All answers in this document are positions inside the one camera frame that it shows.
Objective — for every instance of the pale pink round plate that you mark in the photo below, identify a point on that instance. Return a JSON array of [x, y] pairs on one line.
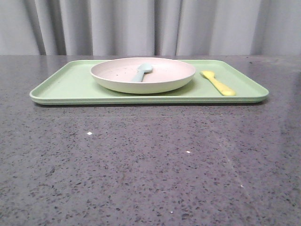
[[166, 75]]

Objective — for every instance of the yellow plastic fork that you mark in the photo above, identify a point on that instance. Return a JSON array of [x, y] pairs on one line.
[[221, 87]]

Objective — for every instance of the light blue plastic spoon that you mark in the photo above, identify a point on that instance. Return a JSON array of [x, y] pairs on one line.
[[141, 70]]

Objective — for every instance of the light green plastic tray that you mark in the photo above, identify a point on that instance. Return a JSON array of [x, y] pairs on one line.
[[73, 84]]

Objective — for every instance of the grey pleated curtain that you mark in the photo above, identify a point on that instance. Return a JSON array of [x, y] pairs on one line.
[[150, 27]]

